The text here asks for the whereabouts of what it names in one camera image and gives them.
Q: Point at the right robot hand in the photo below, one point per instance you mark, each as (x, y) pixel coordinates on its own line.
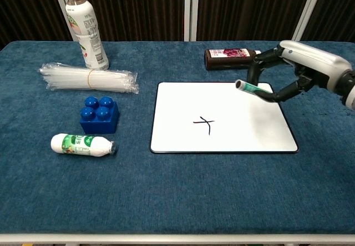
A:
(302, 68)

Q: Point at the green white tube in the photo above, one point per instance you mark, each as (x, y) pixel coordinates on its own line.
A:
(252, 89)

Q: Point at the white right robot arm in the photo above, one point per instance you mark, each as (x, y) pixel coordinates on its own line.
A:
(348, 89)

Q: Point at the dark ribbed partition panel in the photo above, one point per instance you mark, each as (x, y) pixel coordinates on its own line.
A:
(25, 10)
(133, 10)
(249, 10)
(330, 10)

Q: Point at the dark brown juice bottle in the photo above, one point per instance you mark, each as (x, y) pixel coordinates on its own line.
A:
(228, 58)

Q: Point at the white drawing board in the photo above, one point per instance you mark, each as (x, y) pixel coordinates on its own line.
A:
(223, 118)

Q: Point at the blue table mat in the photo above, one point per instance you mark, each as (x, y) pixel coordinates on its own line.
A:
(177, 137)

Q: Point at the blue toy building block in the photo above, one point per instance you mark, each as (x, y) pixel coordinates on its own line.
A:
(99, 115)

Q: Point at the bundle of clear straws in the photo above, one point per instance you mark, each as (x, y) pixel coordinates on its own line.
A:
(88, 77)

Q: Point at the yellow-capped white drink bottle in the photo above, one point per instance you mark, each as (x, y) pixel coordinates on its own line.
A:
(86, 29)

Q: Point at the small white green-label bottle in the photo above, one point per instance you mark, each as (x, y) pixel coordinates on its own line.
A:
(80, 144)

